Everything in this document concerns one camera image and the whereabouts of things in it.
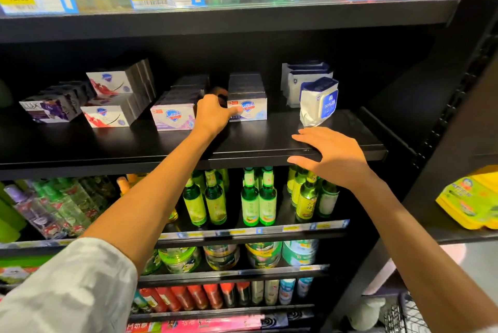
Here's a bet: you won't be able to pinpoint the person's left hand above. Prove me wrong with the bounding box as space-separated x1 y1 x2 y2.
193 94 244 140

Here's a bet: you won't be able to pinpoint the person's right hand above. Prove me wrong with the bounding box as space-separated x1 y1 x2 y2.
286 126 375 193

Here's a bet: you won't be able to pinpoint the single blue label wipe pack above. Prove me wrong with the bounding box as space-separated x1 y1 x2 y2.
299 77 340 128

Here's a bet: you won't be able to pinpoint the black store shelf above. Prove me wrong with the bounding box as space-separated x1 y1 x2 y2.
0 0 498 333

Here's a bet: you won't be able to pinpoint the black wire shopping cart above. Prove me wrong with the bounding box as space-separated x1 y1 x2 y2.
381 291 433 333

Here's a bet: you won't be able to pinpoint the person's right forearm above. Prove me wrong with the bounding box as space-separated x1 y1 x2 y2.
354 177 498 333

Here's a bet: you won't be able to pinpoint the person's left forearm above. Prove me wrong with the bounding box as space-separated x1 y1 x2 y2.
101 128 217 274

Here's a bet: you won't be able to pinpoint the row of white pink soap boxes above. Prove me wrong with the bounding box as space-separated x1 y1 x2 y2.
150 73 211 132

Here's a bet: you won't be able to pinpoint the row of white upright packs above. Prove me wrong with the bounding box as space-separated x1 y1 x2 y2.
280 60 336 109

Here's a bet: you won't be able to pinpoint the green lidded wipe tub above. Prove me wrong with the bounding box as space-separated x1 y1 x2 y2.
158 247 202 274
245 242 283 269
204 245 241 271
282 239 320 266

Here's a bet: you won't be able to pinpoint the row of white red soap boxes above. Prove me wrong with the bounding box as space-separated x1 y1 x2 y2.
80 58 157 129

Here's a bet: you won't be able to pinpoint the yellow detergent jug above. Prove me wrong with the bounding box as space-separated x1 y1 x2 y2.
436 165 498 230

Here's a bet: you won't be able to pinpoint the row of white small bottles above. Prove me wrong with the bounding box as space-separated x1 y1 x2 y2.
251 276 314 305

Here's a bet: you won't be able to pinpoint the cream white pouch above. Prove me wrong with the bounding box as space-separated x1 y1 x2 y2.
346 296 386 331

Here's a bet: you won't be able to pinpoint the row of purple soap boxes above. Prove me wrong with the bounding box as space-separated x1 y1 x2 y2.
19 80 98 124

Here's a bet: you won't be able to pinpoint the long pink packet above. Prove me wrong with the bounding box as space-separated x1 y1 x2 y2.
159 312 289 333

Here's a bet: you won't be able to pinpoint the yellow red packets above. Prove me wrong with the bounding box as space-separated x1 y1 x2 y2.
126 321 162 333

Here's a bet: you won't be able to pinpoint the green white box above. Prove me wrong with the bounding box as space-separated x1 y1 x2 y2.
0 265 36 283

